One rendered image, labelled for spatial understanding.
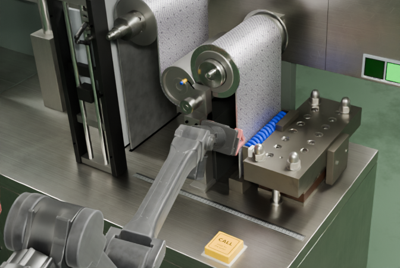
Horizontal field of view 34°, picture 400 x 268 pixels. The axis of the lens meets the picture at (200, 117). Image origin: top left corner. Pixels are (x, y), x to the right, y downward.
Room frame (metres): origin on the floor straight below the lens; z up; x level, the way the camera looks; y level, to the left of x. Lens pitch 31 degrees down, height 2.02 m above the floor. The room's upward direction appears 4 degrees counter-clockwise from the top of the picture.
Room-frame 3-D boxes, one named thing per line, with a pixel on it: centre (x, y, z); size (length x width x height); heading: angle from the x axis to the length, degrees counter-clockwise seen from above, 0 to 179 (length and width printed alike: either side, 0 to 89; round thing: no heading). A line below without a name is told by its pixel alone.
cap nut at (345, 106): (1.63, -0.42, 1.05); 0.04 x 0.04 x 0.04
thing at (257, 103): (1.56, -0.16, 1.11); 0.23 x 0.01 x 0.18; 144
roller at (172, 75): (1.67, -0.02, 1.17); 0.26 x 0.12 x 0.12; 144
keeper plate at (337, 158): (1.49, -0.37, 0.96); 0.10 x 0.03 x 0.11; 144
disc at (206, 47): (1.50, -0.04, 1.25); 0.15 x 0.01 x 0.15; 54
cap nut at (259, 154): (1.42, -0.15, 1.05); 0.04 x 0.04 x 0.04
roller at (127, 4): (1.76, 0.08, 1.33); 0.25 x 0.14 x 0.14; 144
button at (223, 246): (1.22, -0.04, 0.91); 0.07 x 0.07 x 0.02; 54
